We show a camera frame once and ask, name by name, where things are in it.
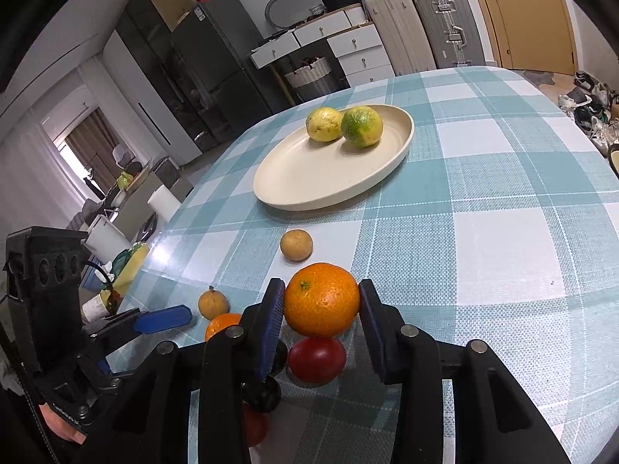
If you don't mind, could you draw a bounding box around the dark grey refrigerator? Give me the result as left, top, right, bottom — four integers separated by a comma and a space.
171, 0, 291, 119

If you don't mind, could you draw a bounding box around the small orange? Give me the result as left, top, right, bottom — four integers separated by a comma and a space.
205, 313, 243, 344

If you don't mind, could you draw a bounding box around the white container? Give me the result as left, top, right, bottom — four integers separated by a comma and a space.
87, 215, 131, 262

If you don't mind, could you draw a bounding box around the small tan round fruit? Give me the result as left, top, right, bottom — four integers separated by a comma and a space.
280, 229, 313, 263
198, 286, 230, 321

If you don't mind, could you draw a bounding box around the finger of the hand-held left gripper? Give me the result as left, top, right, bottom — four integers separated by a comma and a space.
77, 345, 139, 384
81, 304, 193, 349

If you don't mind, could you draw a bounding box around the black cable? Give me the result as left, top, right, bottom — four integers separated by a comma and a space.
82, 260, 117, 282

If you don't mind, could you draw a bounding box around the black glass cabinet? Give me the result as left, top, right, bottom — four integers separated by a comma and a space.
116, 0, 228, 165

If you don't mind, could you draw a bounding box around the yellow green bag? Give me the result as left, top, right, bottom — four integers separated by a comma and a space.
111, 242, 150, 295

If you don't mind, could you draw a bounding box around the dark plum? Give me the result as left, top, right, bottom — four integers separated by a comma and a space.
271, 339, 289, 377
242, 376, 282, 414

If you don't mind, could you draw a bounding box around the white paper towel roll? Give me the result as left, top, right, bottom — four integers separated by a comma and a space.
147, 184, 187, 223

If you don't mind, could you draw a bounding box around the wooden door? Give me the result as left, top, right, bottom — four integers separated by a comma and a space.
462, 0, 578, 75

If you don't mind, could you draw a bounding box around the yellow round fruit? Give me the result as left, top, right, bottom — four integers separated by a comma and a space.
306, 107, 344, 143

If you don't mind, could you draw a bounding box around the pile of shoes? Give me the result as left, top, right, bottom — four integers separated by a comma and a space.
556, 72, 619, 175

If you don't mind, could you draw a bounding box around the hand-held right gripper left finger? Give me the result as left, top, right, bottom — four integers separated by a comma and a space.
82, 278, 288, 464

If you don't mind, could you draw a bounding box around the white drawer cabinet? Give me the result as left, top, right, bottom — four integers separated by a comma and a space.
250, 4, 395, 90

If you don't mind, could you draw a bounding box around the cardboard box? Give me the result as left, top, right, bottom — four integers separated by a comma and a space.
140, 0, 194, 30

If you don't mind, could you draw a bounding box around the brown curtain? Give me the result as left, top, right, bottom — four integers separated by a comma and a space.
65, 109, 121, 194

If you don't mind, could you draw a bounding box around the wicker basket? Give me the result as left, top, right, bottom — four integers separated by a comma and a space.
284, 57, 334, 102

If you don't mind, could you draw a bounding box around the large orange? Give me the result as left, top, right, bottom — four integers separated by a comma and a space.
284, 262, 361, 339

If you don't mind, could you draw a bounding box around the red tomato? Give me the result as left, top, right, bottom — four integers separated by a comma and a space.
287, 337, 347, 384
242, 403, 268, 447

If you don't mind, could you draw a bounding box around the silver suitcase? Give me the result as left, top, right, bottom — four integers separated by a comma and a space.
412, 0, 487, 69

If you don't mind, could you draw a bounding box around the cream oval plate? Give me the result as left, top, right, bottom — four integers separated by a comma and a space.
253, 104, 415, 212

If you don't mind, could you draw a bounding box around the green orange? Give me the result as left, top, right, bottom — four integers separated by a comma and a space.
341, 105, 384, 149

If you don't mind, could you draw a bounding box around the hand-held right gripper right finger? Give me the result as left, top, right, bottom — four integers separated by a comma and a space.
358, 279, 574, 464

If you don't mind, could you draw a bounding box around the person's left hand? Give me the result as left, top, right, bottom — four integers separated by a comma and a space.
39, 402, 88, 445

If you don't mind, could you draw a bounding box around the teal checked tablecloth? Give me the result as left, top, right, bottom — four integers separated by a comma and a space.
104, 65, 619, 464

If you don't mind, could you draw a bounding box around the beige suitcase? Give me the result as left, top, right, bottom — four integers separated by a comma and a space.
364, 0, 438, 75

